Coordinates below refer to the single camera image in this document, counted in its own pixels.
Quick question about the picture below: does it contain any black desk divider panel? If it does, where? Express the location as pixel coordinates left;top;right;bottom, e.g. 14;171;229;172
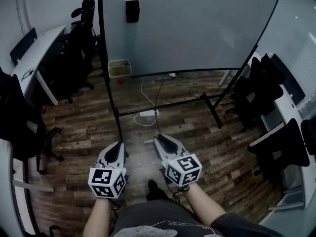
271;53;306;106
9;27;38;66

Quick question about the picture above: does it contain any person's black shoe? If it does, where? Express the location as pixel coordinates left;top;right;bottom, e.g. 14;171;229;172
146;179;168;202

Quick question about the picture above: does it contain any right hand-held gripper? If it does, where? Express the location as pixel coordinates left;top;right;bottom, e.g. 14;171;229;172
153;134;203;188

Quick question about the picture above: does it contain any person's left forearm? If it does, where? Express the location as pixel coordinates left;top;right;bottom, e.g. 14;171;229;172
82;197;117;237

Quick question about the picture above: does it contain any black-framed whiteboard on stand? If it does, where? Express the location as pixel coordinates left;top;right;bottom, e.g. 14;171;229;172
97;0;280;158

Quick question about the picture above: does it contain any black power cable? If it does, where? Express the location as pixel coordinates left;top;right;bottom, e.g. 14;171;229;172
154;79;165;135

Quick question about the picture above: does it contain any white power cable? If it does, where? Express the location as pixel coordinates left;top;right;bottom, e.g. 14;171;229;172
134;77;160;127

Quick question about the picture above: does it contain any white curved desk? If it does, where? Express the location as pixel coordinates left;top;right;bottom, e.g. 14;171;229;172
0;137;55;237
11;25;67;106

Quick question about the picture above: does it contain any person's grey printed shirt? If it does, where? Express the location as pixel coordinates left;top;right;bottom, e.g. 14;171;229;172
112;198;284;237

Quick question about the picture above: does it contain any black office chairs right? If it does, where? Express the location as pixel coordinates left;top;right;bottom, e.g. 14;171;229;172
243;52;316;232

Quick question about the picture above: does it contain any person's right forearm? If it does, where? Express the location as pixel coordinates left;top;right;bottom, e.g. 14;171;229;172
184;183;227;227

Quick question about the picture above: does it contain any white marker tray box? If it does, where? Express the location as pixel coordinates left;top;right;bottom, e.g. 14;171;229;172
108;59;131;78

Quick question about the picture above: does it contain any white window blind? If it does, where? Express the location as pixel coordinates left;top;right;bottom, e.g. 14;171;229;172
295;32;316;103

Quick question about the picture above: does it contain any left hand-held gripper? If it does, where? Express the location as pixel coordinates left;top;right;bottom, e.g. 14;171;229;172
88;141;127;198

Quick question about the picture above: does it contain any teal item on desk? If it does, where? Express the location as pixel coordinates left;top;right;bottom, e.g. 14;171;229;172
21;68;34;80

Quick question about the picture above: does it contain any black whiteboard eraser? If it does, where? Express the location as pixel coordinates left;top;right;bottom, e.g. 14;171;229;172
125;0;140;23

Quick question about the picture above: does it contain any black office chair tall headrest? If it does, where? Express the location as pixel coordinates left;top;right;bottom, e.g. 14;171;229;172
74;0;99;83

